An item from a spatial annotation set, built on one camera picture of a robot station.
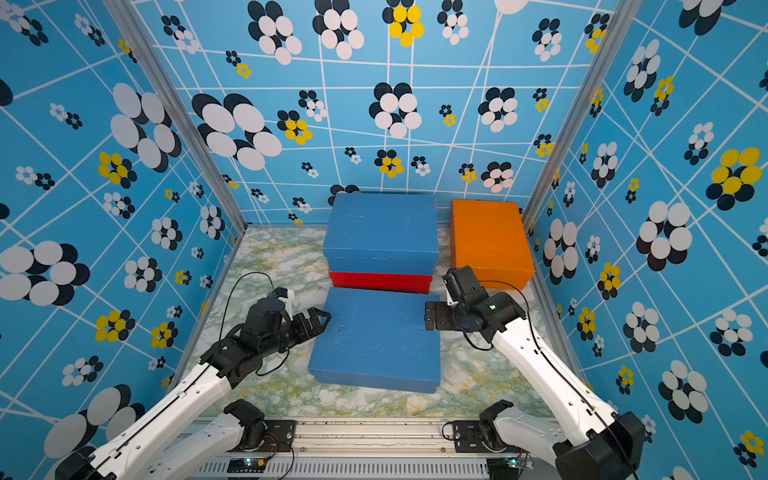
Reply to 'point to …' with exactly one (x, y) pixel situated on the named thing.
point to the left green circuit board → (247, 465)
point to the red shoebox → (407, 283)
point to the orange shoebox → (490, 238)
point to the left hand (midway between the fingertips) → (325, 318)
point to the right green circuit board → (516, 462)
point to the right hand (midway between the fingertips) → (445, 315)
